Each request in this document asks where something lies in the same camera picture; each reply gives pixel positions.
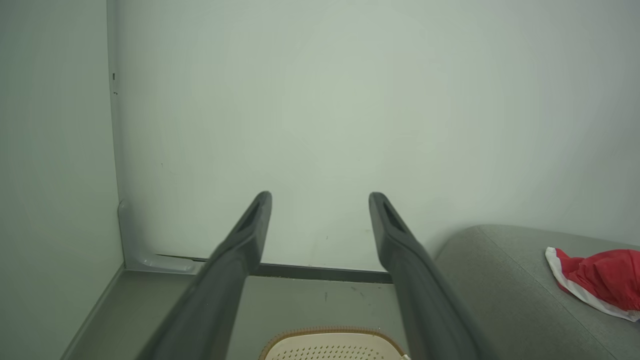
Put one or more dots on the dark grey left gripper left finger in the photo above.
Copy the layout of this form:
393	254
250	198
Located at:
220	290

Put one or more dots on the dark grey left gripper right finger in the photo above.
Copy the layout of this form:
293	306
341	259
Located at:
420	295

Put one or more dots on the red and white garment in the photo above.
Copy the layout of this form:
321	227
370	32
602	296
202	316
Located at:
605	277

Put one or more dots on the cream perforated laundry basket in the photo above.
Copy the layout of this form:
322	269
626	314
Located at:
330	347

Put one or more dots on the grey fabric sofa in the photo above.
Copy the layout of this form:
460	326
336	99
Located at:
510	300

